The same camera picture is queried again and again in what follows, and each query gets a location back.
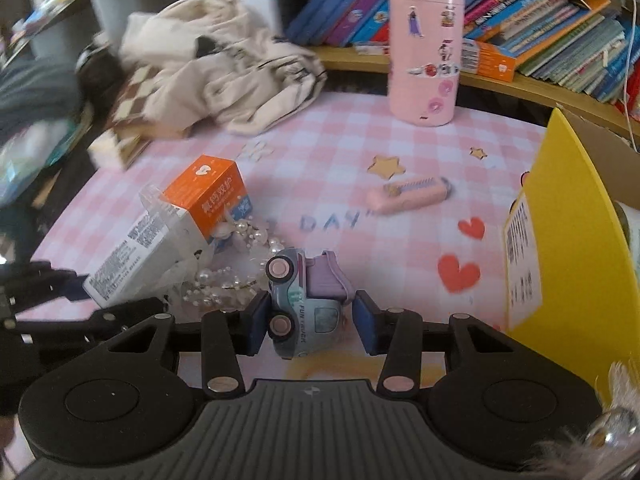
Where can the pink oblong case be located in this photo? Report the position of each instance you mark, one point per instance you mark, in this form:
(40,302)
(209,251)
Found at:
(405,195)

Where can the row of colourful books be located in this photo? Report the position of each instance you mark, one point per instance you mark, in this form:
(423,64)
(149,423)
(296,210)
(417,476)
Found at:
(550,25)

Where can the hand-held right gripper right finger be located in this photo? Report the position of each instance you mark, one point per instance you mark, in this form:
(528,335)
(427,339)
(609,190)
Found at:
(367,325)

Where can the pink cylinder tin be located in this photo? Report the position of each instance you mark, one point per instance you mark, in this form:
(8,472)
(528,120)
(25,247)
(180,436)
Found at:
(425,60)

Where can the wooden chessboard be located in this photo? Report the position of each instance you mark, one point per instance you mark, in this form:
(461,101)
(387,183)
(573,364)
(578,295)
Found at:
(135,105)

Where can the orange flat box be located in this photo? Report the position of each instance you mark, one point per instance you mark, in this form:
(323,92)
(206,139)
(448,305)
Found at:
(487,62)

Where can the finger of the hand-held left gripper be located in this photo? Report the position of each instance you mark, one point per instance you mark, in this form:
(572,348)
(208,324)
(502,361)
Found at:
(40,280)
(100,317)

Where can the grey folded cloth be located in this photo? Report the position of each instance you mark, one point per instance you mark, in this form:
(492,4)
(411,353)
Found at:
(35,95)

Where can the orange white carton box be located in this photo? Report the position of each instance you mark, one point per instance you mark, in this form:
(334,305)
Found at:
(150,240)

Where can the crumpled plastic bag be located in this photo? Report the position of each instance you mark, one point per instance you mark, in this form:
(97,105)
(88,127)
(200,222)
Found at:
(30,160)

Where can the yellow cardboard box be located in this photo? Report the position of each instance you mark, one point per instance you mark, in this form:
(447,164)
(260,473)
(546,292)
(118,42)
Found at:
(570,260)

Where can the cream cloth bag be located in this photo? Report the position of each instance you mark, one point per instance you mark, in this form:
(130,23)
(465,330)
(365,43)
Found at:
(225,75)

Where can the white small box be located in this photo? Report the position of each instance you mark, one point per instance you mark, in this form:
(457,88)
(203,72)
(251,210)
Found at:
(107,147)

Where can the black bag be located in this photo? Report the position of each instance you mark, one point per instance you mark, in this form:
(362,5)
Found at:
(100,70)

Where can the fluffy grey fur trim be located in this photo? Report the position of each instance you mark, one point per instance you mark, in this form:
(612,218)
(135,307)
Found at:
(622,385)

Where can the pink checked table mat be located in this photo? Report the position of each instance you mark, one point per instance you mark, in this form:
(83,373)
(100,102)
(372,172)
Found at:
(325,160)

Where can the blue purple toy car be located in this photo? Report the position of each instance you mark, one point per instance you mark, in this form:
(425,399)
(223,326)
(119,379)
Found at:
(300,310)

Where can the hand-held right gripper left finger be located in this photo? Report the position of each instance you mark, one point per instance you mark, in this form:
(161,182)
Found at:
(258,322)

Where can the pearl ornament with clear ribbon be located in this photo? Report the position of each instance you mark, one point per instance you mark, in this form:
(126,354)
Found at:
(225,280)

